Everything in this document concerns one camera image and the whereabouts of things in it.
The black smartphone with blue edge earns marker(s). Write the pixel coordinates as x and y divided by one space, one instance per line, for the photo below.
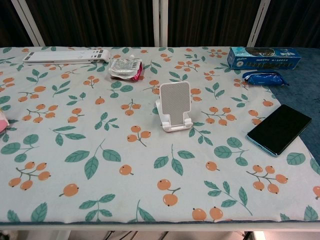
279 129

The white folding phone stand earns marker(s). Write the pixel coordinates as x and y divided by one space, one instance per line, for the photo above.
174 110

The fruit print tablecloth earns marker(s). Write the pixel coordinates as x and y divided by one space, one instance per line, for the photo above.
140 140

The silver drink pouch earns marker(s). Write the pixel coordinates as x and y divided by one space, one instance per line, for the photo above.
124 68

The blue cookie packet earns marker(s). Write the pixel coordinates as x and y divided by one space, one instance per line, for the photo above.
265 78

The white power strip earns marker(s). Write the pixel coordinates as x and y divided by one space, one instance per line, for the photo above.
66 56

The dark curtain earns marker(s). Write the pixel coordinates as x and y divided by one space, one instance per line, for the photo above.
95 22

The blue cookie box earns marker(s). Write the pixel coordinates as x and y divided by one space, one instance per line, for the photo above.
263 59

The teal blue table mat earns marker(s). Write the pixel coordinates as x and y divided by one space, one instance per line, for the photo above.
298 82

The pink and white packet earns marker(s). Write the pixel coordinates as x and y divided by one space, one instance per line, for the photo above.
3 122

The white metal frame post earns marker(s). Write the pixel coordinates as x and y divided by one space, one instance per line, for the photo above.
27 20
160 22
258 21

